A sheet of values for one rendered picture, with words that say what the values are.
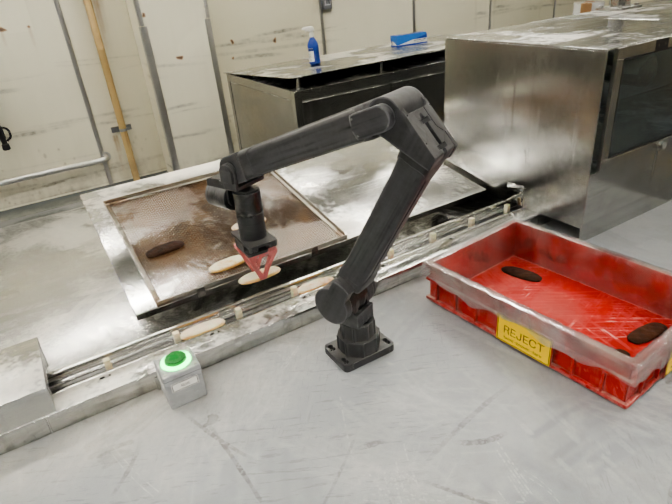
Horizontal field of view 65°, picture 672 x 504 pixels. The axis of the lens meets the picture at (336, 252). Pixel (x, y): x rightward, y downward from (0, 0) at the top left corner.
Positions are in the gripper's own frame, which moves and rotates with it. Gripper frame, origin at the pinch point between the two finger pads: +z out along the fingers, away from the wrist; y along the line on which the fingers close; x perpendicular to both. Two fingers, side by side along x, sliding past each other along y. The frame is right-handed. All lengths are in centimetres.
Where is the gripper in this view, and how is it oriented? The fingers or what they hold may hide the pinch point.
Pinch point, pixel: (259, 272)
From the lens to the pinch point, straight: 117.8
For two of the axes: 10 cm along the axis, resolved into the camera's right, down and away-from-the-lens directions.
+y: -5.3, -3.7, 7.6
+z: 0.7, 8.8, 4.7
